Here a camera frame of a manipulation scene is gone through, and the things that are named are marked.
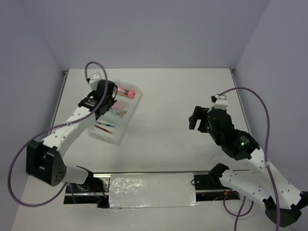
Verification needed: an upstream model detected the purple highlighter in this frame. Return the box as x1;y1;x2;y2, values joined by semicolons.
113;104;124;110

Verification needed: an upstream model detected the blue capped marker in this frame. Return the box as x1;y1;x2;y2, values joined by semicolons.
110;108;128;117

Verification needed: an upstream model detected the dark blue gel pen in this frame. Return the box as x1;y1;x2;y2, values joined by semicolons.
96;121;116;128

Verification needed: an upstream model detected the red gel pen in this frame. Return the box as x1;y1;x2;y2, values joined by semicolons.
94;125;113;134

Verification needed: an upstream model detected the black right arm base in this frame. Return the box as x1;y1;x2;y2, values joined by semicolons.
191;174;239;202

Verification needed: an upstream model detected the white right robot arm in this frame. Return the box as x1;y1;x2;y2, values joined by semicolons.
189;106;308;228

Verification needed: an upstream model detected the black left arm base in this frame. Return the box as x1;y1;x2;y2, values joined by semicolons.
63;173;111;208

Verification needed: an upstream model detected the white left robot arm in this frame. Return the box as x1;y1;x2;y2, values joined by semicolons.
26;79;117;192

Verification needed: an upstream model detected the clear plastic organizer tray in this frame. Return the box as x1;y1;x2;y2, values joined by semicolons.
88;80;143;146

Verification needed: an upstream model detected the silver foil cover plate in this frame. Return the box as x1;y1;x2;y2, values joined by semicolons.
109;173;197;208

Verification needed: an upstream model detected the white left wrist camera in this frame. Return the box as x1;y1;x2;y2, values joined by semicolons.
89;72;102;90

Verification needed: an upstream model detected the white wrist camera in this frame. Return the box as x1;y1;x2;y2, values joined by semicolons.
210;94;229;111
89;72;102;90

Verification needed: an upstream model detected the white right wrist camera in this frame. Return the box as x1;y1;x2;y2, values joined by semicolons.
210;94;229;111

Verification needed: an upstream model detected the aluminium table edge rail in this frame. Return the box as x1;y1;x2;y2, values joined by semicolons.
51;70;69;127

